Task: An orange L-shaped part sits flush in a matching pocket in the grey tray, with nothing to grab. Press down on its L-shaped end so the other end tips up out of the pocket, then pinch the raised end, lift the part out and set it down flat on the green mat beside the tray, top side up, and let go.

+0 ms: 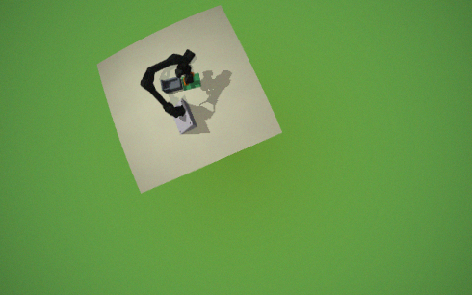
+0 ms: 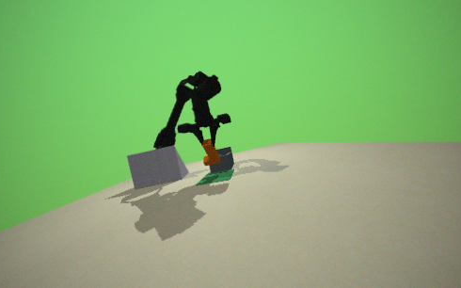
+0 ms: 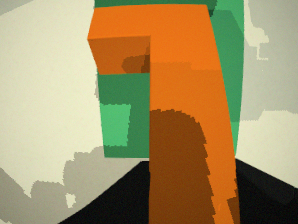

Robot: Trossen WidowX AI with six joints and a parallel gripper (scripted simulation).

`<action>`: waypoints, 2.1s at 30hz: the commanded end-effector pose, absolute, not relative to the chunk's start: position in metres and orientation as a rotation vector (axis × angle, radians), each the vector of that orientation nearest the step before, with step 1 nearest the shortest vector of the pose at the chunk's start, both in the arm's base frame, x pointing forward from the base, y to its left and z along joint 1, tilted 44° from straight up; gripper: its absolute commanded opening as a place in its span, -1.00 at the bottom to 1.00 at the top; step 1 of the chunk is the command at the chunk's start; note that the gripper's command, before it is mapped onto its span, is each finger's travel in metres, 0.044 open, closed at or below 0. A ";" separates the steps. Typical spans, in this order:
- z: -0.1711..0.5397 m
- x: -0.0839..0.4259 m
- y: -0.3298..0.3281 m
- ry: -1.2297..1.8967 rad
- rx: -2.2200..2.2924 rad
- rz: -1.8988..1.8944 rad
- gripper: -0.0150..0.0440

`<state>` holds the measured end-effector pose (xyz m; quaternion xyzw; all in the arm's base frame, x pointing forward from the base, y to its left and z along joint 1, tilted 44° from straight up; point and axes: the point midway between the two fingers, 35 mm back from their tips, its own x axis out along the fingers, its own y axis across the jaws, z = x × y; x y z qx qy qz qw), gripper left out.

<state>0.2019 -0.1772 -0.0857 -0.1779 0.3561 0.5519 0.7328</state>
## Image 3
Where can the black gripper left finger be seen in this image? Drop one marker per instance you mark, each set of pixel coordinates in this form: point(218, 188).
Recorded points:
point(126, 202)

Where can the orange l-shaped part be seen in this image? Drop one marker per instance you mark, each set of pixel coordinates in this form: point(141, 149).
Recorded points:
point(191, 154)

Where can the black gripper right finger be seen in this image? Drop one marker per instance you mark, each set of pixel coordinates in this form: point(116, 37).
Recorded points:
point(264, 199)

